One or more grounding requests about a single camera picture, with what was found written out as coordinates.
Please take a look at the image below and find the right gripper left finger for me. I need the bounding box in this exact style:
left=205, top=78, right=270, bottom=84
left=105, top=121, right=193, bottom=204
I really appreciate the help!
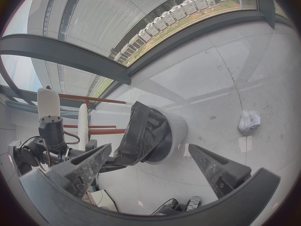
left=48, top=143, right=113, bottom=198

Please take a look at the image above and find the white chair with brown legs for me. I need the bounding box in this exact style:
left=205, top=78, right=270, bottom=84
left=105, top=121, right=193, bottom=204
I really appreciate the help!
left=37, top=87, right=127, bottom=151

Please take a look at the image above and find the white trash bin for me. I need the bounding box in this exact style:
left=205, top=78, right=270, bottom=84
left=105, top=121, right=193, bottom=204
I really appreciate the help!
left=146, top=106, right=188, bottom=166

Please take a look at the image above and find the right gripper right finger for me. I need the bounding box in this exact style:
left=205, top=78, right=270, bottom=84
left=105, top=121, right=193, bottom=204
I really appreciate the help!
left=188, top=144, right=252, bottom=199

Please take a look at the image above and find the black plastic bag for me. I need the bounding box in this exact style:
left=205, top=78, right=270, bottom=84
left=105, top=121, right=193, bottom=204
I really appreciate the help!
left=114, top=101, right=173, bottom=167

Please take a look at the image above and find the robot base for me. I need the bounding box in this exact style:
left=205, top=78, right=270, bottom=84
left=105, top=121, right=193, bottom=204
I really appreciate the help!
left=82, top=185, right=203, bottom=218

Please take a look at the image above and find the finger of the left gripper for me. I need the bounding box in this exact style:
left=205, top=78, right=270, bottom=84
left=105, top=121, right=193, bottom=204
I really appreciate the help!
left=100, top=157, right=128, bottom=174

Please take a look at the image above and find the white paper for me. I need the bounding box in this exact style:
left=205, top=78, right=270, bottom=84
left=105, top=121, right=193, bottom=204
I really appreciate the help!
left=238, top=110, right=261, bottom=136

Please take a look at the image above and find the window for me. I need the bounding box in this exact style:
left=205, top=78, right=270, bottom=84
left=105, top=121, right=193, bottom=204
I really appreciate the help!
left=0, top=0, right=283, bottom=117

